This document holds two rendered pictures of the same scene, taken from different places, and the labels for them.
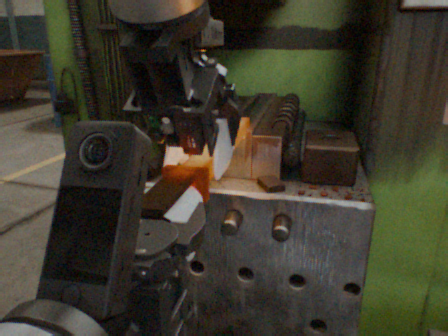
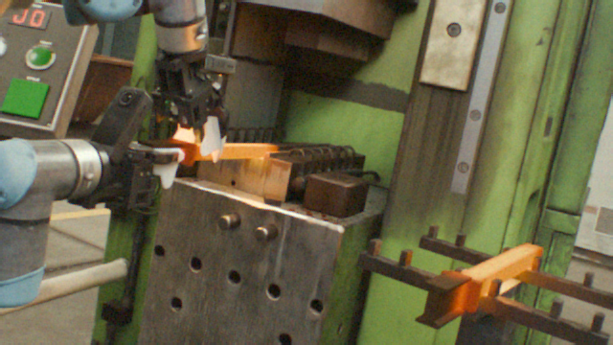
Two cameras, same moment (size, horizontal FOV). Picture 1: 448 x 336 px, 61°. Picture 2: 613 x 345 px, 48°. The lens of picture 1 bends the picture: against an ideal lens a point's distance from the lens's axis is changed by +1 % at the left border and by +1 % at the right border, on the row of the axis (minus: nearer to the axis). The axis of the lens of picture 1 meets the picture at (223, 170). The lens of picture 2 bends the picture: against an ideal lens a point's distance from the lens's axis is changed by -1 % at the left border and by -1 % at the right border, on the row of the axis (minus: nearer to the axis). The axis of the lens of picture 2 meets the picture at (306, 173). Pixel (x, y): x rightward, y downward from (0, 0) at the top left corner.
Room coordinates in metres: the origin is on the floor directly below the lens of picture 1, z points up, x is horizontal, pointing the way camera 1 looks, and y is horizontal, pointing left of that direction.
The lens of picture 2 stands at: (-0.66, -0.34, 1.17)
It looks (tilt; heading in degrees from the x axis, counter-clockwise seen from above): 9 degrees down; 10
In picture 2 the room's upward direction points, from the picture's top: 11 degrees clockwise
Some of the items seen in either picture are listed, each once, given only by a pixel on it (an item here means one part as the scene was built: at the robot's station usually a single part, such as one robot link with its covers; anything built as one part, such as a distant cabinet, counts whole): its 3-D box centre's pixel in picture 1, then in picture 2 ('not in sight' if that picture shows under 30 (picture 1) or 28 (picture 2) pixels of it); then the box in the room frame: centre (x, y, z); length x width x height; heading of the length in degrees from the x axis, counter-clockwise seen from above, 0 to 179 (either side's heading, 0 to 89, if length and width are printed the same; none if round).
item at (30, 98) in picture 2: not in sight; (26, 99); (0.55, 0.44, 1.01); 0.07 x 0.05 x 0.07; 102
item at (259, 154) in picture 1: (243, 125); (289, 163); (0.81, -0.04, 0.96); 0.42 x 0.20 x 0.09; 167
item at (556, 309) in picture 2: not in sight; (592, 298); (0.24, -0.58, 0.96); 0.23 x 0.06 x 0.02; 159
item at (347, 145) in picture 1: (328, 155); (337, 194); (0.63, -0.18, 0.95); 0.12 x 0.08 x 0.06; 167
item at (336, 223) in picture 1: (264, 232); (290, 284); (0.81, -0.10, 0.69); 0.56 x 0.38 x 0.45; 167
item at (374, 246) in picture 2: not in sight; (420, 242); (0.32, -0.35, 0.96); 0.23 x 0.06 x 0.02; 159
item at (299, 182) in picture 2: (296, 133); (330, 178); (0.75, -0.15, 0.95); 0.34 x 0.03 x 0.03; 167
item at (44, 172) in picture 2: not in sight; (21, 175); (0.04, 0.11, 0.99); 0.11 x 0.08 x 0.09; 167
